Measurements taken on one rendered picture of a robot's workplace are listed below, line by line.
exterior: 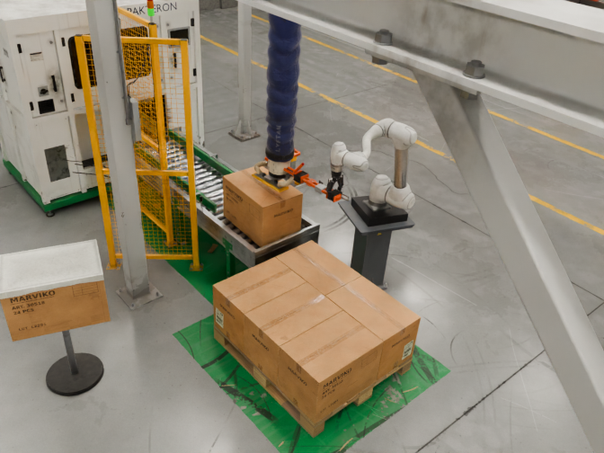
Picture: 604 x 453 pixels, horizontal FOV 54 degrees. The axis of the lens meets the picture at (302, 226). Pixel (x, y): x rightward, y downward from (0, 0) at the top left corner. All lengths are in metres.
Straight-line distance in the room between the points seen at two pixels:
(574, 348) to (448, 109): 0.42
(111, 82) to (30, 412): 2.32
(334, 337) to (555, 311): 3.18
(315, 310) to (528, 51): 3.52
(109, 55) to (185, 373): 2.32
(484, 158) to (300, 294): 3.53
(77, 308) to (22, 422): 0.92
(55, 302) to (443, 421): 2.74
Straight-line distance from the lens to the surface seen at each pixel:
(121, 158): 4.53
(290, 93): 4.32
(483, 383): 4.83
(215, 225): 5.11
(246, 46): 7.55
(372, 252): 5.13
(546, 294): 1.00
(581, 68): 0.90
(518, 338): 5.31
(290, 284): 4.50
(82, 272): 3.97
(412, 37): 1.05
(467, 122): 0.97
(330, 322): 4.21
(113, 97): 4.34
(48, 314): 4.08
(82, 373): 4.71
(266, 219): 4.70
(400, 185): 4.71
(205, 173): 5.93
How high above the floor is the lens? 3.40
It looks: 34 degrees down
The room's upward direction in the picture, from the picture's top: 4 degrees clockwise
